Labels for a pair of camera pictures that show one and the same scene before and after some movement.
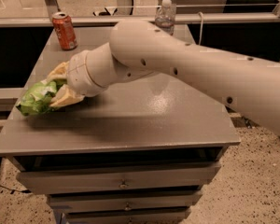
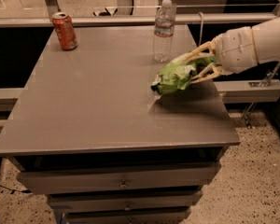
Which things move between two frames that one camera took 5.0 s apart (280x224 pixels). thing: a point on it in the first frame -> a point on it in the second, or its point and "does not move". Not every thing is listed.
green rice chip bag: x=36 y=98 -> x=176 y=77
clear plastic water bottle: x=165 y=16 does not move
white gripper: x=77 y=73 -> x=237 y=49
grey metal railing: x=234 y=19 does not move
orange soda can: x=65 y=32 does not move
